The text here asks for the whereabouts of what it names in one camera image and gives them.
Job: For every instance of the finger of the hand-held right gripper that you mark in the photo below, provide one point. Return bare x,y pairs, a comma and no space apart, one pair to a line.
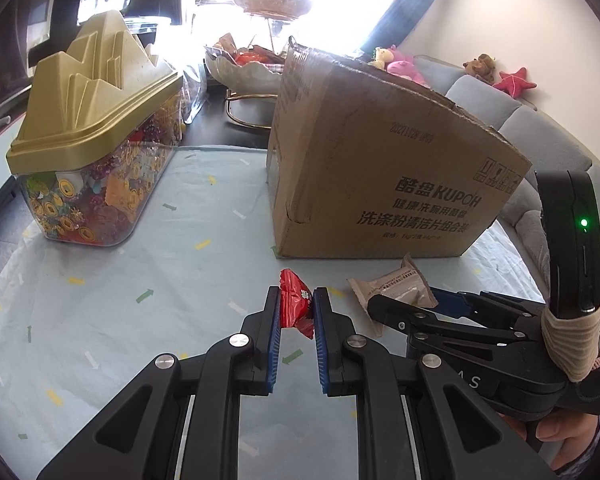
395,310
450,300

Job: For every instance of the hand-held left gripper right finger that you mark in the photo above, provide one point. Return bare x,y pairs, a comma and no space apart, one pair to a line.
321,345

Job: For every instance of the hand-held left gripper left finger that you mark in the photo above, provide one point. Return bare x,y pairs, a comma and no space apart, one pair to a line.
274,345

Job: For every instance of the beige snack packet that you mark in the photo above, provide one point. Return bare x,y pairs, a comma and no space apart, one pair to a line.
395,285

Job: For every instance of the small red candy packet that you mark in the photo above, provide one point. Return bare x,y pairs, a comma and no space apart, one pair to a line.
295,300

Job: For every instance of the brown cardboard box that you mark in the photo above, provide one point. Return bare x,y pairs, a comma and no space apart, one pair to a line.
380,160

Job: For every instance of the person's right hand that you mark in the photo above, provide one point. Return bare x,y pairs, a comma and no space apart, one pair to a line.
555,437

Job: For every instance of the grey sofa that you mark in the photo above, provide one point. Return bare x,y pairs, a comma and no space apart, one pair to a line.
485,95

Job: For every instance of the red star pillow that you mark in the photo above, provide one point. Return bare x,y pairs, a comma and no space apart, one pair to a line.
514,81

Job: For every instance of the brown plush toy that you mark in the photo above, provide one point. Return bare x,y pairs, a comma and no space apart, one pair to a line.
480,66

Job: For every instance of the pink plush toy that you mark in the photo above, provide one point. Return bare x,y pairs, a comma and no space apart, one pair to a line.
405,66

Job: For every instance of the yellow plush toy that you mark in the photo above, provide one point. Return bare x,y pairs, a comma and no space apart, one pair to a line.
379,59

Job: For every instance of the clear plastic zip bag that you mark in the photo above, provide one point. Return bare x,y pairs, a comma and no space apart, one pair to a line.
195,90

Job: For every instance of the white shell tiered snack stand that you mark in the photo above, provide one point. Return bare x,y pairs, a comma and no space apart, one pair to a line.
240,72

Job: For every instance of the dark blue curtain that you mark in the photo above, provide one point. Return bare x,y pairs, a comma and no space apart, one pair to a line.
390,25

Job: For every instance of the pile of snack packets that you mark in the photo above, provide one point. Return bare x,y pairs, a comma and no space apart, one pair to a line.
250,56

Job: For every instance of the gold lid candy container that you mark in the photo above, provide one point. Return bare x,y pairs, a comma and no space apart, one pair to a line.
95,100

